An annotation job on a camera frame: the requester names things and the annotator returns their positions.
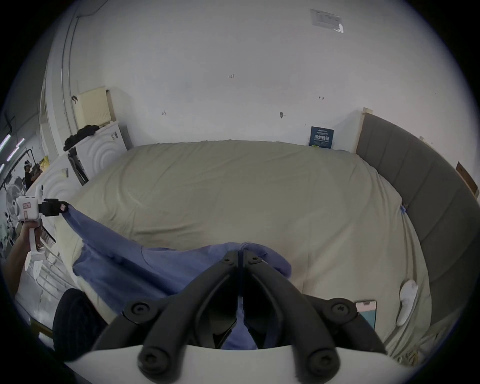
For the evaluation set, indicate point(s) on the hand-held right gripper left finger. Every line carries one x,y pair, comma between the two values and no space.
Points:
176,311

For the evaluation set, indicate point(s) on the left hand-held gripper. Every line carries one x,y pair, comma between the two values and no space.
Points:
27,208

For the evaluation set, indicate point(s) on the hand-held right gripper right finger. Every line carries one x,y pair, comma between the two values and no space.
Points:
300,311

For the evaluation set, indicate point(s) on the blue shirt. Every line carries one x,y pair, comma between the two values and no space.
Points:
150,266

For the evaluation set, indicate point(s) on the person's left forearm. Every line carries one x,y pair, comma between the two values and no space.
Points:
13,262

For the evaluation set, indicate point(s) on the person's left hand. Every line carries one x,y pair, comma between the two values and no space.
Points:
25,231

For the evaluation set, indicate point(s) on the phone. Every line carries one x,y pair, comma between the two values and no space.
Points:
366,313

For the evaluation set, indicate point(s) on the black cloth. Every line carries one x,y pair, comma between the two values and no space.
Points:
80,135

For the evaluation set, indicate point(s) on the person's legs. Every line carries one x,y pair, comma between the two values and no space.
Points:
73,326

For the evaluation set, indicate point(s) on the bed with beige sheet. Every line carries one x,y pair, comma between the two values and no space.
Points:
243,195

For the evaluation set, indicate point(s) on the grey padded headboard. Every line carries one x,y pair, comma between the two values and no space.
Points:
431,195

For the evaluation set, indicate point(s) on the blue sign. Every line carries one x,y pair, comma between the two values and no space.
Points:
321,137

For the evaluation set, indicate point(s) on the paper sheet on wall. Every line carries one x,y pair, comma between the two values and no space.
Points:
325,18

